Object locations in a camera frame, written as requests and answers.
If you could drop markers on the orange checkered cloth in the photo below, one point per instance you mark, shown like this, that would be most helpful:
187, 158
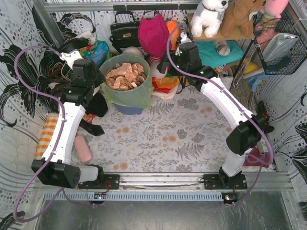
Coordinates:
46, 134

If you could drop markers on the colourful printed bag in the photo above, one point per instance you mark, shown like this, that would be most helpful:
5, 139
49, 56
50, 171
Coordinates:
99, 52

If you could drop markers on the black leather handbag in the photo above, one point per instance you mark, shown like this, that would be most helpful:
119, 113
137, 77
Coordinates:
124, 35

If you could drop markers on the white plush lamb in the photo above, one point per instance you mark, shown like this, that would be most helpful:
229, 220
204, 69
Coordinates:
133, 51

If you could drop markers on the orange plush toy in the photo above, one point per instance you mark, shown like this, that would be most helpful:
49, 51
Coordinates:
171, 26

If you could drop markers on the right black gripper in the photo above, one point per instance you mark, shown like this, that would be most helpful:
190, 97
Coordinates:
163, 66

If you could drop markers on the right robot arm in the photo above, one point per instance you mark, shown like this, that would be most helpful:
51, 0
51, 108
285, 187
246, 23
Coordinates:
247, 128

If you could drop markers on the pink white plush doll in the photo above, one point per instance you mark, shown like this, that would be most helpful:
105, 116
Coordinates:
153, 63

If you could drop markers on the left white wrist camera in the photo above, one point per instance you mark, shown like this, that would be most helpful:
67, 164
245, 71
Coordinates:
71, 57

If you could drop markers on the pink plush toy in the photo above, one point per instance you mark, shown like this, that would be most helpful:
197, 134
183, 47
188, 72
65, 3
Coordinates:
272, 10

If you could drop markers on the blue trash bin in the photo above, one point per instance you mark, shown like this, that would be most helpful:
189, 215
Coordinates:
126, 110

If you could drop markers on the brown teddy bear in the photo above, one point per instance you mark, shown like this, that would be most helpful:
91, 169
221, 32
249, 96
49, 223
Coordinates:
239, 14

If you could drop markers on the pink cylinder pillow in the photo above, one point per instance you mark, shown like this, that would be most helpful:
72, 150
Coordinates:
83, 151

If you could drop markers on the white sneaker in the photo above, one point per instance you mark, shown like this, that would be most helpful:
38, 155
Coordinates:
226, 76

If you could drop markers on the green trash bag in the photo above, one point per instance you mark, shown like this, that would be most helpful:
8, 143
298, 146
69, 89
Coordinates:
139, 97

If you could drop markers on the silver foil pouch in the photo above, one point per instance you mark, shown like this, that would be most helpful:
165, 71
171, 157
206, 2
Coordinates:
279, 46

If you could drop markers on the rainbow striped bag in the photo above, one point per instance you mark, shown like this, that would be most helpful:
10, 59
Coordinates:
165, 84

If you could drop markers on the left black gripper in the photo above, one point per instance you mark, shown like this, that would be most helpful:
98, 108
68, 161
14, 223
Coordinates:
96, 105

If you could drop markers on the crumpled brown paper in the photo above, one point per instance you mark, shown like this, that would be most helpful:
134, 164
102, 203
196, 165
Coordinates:
125, 76

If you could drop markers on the white plush dog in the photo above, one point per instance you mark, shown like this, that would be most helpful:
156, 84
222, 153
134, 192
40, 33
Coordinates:
208, 17

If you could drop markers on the wooden metal shelf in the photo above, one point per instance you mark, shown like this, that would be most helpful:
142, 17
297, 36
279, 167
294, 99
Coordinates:
236, 37

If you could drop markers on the striped colourful sock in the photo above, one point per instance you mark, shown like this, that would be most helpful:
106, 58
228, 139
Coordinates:
253, 156

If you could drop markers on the black wire basket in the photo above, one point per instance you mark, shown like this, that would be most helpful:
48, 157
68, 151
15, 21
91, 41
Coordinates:
291, 62

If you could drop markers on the teal folded clothes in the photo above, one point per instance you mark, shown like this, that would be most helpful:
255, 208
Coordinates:
210, 57

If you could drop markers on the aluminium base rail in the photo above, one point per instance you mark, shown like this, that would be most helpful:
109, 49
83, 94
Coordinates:
136, 186

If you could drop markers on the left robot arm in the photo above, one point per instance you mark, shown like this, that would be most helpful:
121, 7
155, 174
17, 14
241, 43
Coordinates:
54, 168

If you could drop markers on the magenta cloth bag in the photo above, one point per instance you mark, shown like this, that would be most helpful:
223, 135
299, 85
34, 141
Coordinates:
153, 35

